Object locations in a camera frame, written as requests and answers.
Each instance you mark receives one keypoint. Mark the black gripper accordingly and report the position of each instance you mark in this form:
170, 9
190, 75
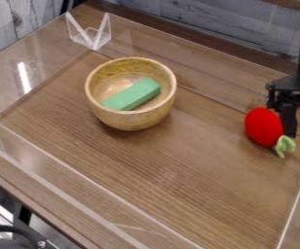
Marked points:
284, 93

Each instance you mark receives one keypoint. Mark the red plush strawberry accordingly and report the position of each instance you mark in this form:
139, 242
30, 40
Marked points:
265, 131

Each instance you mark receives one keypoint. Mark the green rectangular block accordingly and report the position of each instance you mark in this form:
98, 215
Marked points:
134, 96

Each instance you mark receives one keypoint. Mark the wooden bowl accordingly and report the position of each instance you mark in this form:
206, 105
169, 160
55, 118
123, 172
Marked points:
114, 76

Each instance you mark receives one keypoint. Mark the clear acrylic corner bracket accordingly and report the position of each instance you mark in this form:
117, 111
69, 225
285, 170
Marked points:
90, 37

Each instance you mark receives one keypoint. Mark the clear acrylic tray wall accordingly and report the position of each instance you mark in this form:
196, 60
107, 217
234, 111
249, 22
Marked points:
183, 185

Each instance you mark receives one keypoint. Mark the black table leg bracket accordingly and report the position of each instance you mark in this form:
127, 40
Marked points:
47, 238

